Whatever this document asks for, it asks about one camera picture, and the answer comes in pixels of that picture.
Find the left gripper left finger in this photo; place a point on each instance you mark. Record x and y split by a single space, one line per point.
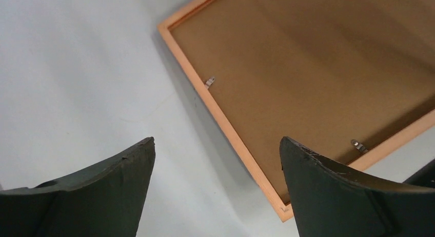
104 199

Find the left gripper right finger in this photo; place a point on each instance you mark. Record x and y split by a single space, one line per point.
329 198

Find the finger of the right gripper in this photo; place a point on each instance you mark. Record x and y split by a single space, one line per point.
423 177

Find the wooden picture frame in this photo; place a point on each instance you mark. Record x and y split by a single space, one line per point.
204 92

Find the brown backing board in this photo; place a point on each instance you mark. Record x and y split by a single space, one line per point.
306 75

